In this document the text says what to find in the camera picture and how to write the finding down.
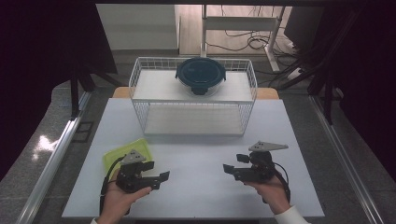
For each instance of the white cabinet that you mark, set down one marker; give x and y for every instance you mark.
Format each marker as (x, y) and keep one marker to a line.
(137, 26)

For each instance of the person's left hand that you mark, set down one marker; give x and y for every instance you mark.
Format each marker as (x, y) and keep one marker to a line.
(116, 202)

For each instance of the wooden board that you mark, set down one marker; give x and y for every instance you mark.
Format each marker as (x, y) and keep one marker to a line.
(120, 92)

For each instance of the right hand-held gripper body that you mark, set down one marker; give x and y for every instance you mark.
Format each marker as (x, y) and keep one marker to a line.
(261, 165)

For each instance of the aluminium rail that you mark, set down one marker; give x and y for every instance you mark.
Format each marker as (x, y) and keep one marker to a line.
(345, 158)
(53, 161)

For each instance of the white metal table frame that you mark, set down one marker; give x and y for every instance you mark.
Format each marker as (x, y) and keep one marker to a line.
(239, 23)

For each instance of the black metal stand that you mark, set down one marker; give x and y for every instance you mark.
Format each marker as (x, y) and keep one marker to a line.
(327, 93)
(74, 93)

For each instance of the person's right hand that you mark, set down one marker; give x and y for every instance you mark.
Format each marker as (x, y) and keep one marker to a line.
(274, 193)

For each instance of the green cloth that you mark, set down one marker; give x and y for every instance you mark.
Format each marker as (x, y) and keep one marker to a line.
(116, 155)

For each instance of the black curtain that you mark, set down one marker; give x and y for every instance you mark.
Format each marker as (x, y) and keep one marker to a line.
(370, 77)
(40, 62)

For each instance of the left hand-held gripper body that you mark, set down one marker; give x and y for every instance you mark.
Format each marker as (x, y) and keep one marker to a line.
(130, 177)

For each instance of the glass container with teal lid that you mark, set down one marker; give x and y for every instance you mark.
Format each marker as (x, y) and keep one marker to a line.
(200, 73)

